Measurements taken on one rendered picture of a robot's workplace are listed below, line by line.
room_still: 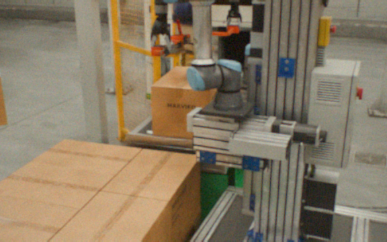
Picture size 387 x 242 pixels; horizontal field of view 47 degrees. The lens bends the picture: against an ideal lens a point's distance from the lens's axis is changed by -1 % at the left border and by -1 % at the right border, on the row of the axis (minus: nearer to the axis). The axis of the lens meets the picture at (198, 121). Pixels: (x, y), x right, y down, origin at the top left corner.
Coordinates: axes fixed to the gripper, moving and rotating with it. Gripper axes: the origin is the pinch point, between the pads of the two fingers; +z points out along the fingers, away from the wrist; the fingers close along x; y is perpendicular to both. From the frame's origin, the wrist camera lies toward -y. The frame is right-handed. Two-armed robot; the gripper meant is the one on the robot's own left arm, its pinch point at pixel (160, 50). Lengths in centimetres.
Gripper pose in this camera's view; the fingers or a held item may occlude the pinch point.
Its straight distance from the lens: 251.7
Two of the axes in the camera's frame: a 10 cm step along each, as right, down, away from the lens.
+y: 2.5, -3.3, 9.1
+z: 0.0, 9.4, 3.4
